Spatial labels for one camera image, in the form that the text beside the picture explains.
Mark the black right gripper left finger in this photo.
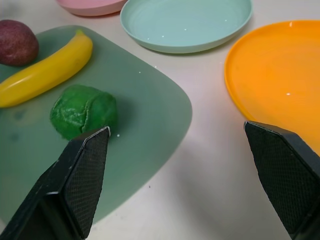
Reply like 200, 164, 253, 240
0, 126, 111, 240

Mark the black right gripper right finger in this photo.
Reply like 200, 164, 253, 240
243, 120, 320, 240

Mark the green cabbage toy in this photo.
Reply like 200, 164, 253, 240
49, 84, 118, 141

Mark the orange plate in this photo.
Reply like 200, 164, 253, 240
224, 20, 320, 157

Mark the dark red round fruit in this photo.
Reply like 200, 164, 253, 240
0, 19, 40, 67

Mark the pink plate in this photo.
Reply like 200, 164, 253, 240
55, 0, 129, 17

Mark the mint green plate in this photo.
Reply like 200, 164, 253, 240
119, 0, 254, 54

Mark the grey-green square tray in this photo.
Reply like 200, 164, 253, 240
0, 24, 194, 225

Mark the yellow banana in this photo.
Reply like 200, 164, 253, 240
0, 29, 94, 109

